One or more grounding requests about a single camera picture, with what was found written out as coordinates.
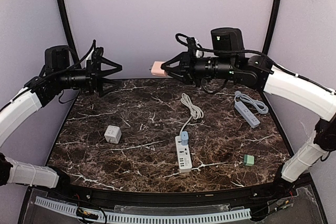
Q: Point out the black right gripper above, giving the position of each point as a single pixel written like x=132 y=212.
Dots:
x=186 y=60

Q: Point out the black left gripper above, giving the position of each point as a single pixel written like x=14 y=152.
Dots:
x=95 y=74

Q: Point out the pink plug charger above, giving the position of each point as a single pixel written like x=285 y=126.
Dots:
x=157 y=71

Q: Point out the white cube socket adapter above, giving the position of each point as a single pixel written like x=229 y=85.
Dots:
x=113 y=134

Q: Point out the blue plug charger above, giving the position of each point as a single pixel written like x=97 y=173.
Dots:
x=184 y=138

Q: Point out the grey blue power strip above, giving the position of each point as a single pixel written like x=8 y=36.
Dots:
x=247 y=114

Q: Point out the white power strip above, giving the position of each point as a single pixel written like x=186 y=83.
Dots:
x=183 y=156

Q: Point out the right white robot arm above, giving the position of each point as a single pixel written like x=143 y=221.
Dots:
x=257 y=71

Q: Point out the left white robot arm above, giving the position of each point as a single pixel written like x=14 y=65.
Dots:
x=36 y=94

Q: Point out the green plug charger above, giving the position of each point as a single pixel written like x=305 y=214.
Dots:
x=249 y=160

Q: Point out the small circuit board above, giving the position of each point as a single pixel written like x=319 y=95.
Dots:
x=85 y=214

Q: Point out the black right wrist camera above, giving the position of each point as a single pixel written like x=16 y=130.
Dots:
x=227 y=39

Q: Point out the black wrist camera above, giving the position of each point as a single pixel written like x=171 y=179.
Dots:
x=227 y=39
x=57 y=58

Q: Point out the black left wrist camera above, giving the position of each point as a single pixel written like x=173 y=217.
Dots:
x=57 y=58

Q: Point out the left black frame post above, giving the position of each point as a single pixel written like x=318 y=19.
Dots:
x=67 y=29

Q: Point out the black frame post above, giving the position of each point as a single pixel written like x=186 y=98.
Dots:
x=271 y=26
x=67 y=29

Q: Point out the black front rail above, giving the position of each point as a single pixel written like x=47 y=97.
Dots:
x=252 y=196

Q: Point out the right black frame post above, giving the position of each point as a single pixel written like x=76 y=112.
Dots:
x=271 y=26

